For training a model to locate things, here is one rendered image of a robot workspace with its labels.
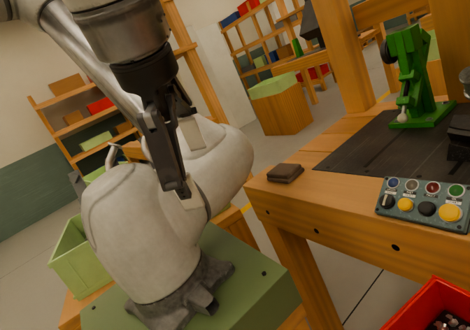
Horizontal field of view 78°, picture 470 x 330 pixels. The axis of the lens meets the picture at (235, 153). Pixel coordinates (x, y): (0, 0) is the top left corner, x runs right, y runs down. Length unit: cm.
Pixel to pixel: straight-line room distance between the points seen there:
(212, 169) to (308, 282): 71
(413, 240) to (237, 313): 34
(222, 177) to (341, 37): 83
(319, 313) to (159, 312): 80
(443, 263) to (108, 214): 57
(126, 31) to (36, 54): 705
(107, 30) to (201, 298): 42
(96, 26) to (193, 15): 826
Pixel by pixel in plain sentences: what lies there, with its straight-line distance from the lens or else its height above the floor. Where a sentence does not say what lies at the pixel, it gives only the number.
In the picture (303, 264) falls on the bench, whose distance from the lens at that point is 112.
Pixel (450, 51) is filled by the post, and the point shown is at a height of 105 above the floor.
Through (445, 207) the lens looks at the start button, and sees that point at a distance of 59.
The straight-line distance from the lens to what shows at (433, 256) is 65.
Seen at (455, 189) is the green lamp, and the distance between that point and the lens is 60.
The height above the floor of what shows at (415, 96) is 99.
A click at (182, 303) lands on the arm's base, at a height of 95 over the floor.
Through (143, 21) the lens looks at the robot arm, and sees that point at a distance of 33.
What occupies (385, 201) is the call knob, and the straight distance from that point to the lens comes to 63.
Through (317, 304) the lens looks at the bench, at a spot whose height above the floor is 37.
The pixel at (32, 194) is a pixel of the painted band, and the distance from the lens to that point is 721.
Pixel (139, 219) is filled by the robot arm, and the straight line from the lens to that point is 49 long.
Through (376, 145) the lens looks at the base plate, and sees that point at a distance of 94.
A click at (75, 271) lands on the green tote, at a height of 89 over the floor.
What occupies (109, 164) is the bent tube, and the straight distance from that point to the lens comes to 133.
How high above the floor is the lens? 129
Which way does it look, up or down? 17 degrees down
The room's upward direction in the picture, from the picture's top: 25 degrees counter-clockwise
